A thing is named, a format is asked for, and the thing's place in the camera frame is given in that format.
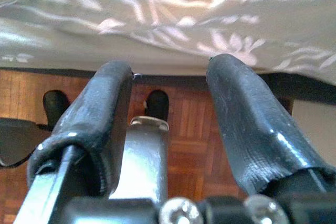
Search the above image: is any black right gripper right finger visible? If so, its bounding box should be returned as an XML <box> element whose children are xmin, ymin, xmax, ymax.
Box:
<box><xmin>206</xmin><ymin>54</ymin><xmax>336</xmax><ymax>195</ymax></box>

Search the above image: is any dark bed base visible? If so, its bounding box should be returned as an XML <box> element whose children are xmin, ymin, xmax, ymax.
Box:
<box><xmin>0</xmin><ymin>67</ymin><xmax>336</xmax><ymax>104</ymax></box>

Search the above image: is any black robot left leg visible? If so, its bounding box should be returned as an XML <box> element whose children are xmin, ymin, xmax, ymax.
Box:
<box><xmin>0</xmin><ymin>90</ymin><xmax>71</xmax><ymax>168</ymax></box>

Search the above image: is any beige floral bed sheet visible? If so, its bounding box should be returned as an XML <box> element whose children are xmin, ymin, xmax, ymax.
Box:
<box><xmin>0</xmin><ymin>0</ymin><xmax>336</xmax><ymax>86</ymax></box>

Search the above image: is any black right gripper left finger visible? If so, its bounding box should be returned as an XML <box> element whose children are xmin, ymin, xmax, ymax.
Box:
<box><xmin>15</xmin><ymin>60</ymin><xmax>133</xmax><ymax>224</ymax></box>

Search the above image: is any silver robot right leg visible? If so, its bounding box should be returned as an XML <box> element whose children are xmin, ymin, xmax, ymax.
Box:
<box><xmin>110</xmin><ymin>90</ymin><xmax>170</xmax><ymax>204</ymax></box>

